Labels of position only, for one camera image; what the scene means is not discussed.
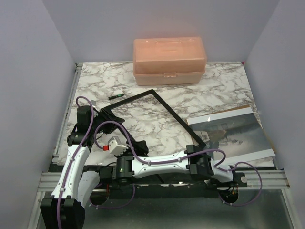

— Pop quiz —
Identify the aluminium extrusion frame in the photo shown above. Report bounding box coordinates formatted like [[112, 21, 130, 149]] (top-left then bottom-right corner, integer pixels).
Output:
[[26, 62, 294, 229]]

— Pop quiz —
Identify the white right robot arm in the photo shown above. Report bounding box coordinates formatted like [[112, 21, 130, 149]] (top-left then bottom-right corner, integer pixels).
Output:
[[95, 121, 247, 188]]

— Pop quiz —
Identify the glossy photo print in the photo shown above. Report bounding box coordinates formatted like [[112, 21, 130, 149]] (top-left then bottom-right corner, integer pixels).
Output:
[[186, 106, 276, 167]]

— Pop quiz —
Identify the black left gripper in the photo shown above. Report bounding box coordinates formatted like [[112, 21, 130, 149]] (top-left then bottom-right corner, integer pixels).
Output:
[[91, 108, 125, 134]]

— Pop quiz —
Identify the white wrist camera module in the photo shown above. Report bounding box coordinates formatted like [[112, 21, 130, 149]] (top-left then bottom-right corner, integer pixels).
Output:
[[102, 136, 128, 156]]

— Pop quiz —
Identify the rectangular picture frame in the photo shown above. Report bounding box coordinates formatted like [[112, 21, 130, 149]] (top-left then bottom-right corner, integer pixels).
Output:
[[101, 89, 206, 151]]

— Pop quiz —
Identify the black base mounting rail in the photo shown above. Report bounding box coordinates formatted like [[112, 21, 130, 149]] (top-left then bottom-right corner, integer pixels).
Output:
[[78, 164, 247, 202]]

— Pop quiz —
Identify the brown cardboard backing sheet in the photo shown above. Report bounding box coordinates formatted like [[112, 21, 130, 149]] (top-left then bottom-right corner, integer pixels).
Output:
[[184, 104, 277, 153]]

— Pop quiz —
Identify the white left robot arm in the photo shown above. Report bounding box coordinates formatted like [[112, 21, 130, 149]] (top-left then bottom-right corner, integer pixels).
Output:
[[40, 105, 124, 229]]

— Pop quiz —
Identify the small green black screwdriver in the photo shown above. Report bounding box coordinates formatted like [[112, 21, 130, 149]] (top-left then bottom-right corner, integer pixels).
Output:
[[108, 93, 130, 100]]

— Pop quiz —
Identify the orange translucent plastic toolbox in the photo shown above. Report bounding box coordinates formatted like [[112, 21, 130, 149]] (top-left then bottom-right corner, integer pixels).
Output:
[[133, 37, 207, 86]]

